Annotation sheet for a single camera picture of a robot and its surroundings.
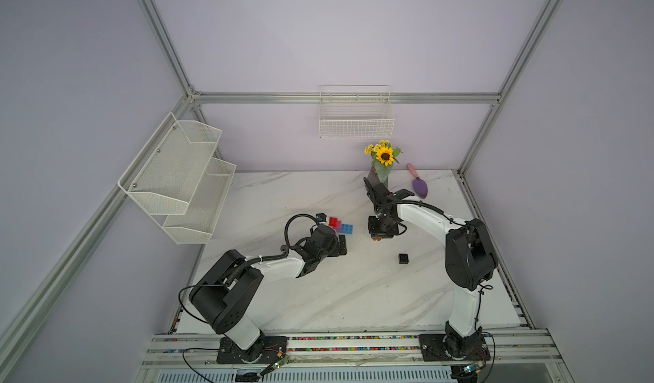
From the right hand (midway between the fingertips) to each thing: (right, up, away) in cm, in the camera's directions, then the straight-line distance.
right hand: (378, 237), depth 93 cm
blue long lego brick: (-11, +3, +6) cm, 13 cm away
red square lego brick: (-17, +6, +4) cm, 18 cm away
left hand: (-17, -2, -1) cm, 17 cm away
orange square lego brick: (0, 0, -1) cm, 1 cm away
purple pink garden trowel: (+23, +21, +21) cm, 37 cm away
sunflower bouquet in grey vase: (+2, +31, +1) cm, 31 cm away
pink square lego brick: (-15, +3, +8) cm, 17 cm away
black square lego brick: (+9, -7, -2) cm, 12 cm away
